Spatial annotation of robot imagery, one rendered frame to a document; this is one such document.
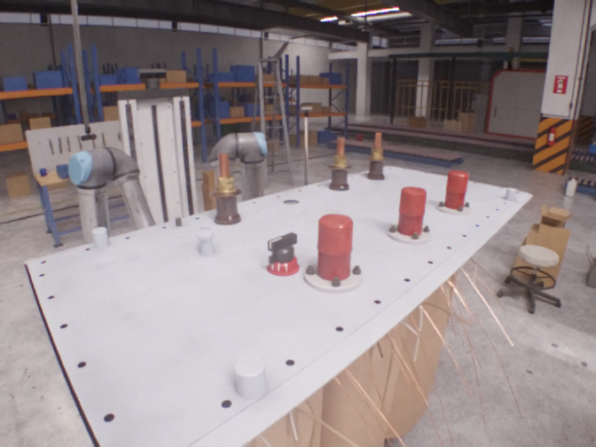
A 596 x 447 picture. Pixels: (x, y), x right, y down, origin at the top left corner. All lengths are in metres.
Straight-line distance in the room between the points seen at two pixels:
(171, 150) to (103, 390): 1.47
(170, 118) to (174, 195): 0.40
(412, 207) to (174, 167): 1.29
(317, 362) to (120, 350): 0.31
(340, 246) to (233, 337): 0.26
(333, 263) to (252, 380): 0.32
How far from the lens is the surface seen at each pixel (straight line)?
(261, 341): 0.58
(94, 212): 1.47
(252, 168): 1.65
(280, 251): 0.75
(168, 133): 1.86
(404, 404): 1.76
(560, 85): 11.16
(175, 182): 1.90
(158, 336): 0.62
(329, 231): 0.67
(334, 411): 1.22
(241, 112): 10.73
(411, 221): 0.96
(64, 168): 4.99
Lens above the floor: 1.73
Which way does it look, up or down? 21 degrees down
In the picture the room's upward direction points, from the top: straight up
